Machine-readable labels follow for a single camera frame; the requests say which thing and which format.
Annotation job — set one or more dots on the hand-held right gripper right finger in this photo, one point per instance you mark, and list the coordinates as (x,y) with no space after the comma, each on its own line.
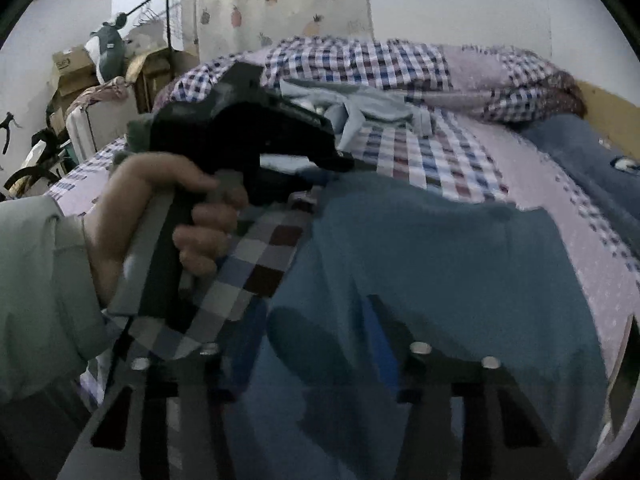
(385,340)

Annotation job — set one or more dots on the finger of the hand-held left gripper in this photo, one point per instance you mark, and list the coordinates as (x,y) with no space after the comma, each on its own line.
(305,135)

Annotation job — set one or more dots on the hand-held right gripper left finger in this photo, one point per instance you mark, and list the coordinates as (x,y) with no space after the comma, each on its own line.
(245,345)

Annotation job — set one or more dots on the teal sweater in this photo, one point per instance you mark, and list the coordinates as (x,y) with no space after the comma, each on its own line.
(440,270)

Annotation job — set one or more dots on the person's left forearm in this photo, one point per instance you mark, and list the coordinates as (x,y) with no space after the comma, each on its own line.
(40,285)

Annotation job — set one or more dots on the black clothes rack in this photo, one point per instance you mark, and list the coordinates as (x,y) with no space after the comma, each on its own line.
(167,10)

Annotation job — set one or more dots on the person's left hand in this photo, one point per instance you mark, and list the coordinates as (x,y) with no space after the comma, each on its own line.
(125,200)

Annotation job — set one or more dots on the light blue garment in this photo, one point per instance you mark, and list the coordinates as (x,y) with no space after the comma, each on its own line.
(370,105)

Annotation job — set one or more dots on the patchwork gingham quilt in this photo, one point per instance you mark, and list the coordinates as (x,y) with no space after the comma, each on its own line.
(350,60)

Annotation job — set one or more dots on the cardboard box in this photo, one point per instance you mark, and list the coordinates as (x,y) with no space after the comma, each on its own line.
(147,75)
(75,67)

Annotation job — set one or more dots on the pink cloth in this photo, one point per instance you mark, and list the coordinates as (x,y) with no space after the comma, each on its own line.
(100,94)

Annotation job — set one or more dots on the patterned beige rug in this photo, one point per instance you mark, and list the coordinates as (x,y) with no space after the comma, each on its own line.
(280,5)

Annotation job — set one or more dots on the grey plush toy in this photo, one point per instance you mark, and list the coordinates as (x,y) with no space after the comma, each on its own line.
(107,45)

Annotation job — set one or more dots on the checkered bed sheet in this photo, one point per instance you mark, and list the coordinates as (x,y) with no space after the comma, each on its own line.
(565,200)

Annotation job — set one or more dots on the navy printed blanket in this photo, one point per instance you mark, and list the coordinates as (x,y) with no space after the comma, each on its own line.
(575,160)

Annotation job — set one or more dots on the wooden bed frame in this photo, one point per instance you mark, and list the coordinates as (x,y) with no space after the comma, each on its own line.
(610,105)

